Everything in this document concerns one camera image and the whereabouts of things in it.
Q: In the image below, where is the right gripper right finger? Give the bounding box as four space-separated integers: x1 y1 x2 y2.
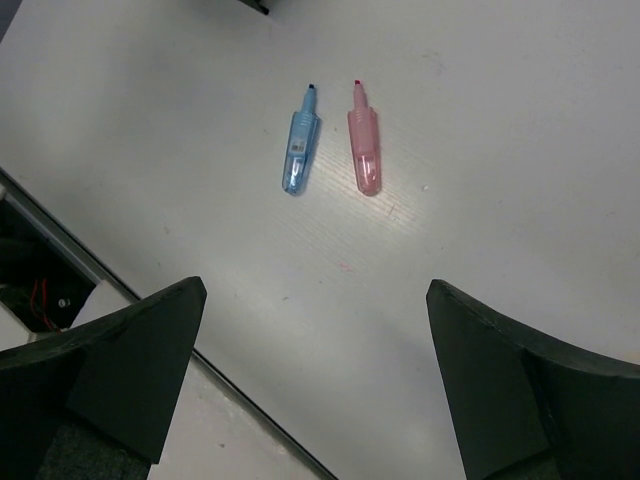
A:
426 280 639 479

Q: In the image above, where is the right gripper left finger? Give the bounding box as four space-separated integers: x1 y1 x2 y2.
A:
1 277 207 479

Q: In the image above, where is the pink highlighter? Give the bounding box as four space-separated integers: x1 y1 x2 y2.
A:
347 80 382 197

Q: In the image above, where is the blue highlighter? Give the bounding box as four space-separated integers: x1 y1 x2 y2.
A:
282 84 320 196

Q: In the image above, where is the black slotted organizer box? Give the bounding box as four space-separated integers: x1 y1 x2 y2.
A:
240 0 269 15

